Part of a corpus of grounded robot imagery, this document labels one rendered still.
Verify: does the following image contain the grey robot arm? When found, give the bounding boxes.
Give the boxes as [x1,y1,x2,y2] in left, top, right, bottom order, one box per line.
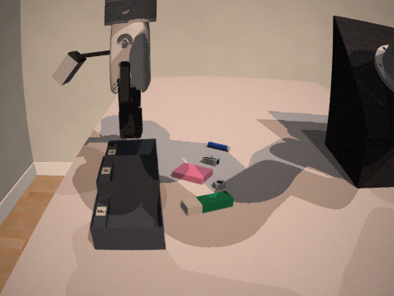
[51,0,394,92]

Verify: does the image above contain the green and white eraser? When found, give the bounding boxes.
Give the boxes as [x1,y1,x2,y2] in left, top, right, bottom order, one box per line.
[181,191,233,216]

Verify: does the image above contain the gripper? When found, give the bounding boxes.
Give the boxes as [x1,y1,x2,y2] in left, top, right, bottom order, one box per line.
[104,18,156,139]

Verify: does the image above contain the flat red rectangular block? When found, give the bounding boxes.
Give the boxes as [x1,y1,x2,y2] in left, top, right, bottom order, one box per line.
[172,163,213,184]

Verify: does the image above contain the dark grey rack of bins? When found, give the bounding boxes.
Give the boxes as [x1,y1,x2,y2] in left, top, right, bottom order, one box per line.
[90,139,166,251]

